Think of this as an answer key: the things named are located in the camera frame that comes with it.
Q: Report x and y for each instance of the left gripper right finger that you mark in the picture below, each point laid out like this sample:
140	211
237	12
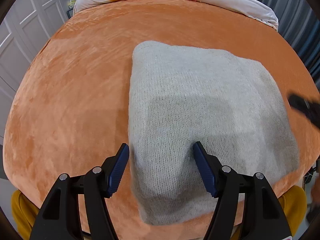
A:
263	216

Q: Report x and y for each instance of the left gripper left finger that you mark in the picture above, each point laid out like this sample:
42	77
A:
75	207

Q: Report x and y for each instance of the white sweater with black hearts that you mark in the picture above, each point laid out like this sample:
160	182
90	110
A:
181	95

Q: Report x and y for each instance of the yellow garment of operator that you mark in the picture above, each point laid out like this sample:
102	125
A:
24	212

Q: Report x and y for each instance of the grey blue curtain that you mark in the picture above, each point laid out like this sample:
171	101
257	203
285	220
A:
299	26

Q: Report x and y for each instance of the orange plush bed cover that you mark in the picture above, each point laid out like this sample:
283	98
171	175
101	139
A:
70	111

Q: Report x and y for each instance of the dark bedside table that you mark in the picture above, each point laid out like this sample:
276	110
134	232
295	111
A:
70	13

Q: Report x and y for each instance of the white panelled wardrobe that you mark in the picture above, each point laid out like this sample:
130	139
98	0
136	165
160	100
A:
26	28

